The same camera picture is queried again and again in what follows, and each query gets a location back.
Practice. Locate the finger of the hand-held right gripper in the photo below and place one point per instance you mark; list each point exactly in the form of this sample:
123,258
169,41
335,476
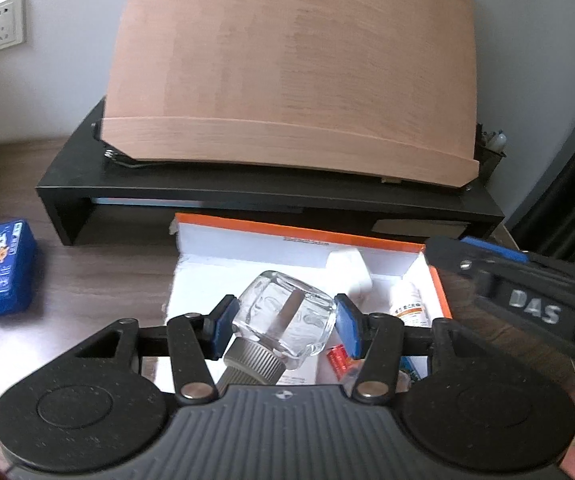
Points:
492,250

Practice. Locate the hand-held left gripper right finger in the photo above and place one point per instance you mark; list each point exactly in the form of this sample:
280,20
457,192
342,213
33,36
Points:
348,327

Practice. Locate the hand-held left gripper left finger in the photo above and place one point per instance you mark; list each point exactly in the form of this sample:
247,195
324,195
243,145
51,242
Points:
225,327

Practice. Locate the clear bottle with ribbed cap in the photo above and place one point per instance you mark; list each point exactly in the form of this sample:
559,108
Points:
287,320

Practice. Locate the orange and white cardboard box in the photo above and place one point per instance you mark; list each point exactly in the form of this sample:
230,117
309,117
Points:
247,260

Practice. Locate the red playing card box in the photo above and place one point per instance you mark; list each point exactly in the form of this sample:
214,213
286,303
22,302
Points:
340,360

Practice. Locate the white charger adapter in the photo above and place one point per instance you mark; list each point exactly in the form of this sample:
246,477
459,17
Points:
347,272

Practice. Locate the white pill bottle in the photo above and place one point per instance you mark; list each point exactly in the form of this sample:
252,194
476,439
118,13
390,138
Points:
410,305

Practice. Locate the black pen holder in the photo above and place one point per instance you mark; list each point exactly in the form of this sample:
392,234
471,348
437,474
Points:
492,152

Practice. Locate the dark curtain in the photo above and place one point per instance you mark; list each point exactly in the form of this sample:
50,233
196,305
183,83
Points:
567,185

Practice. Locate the grey flat device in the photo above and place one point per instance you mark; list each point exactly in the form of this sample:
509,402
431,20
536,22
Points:
142,201

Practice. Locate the black monitor riser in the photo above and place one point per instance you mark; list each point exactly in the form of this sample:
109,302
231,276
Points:
67,190

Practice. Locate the blue cartoon print box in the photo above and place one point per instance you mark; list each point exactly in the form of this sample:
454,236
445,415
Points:
2,267

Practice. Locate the wooden book stand board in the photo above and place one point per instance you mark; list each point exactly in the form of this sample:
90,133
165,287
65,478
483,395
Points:
292,70

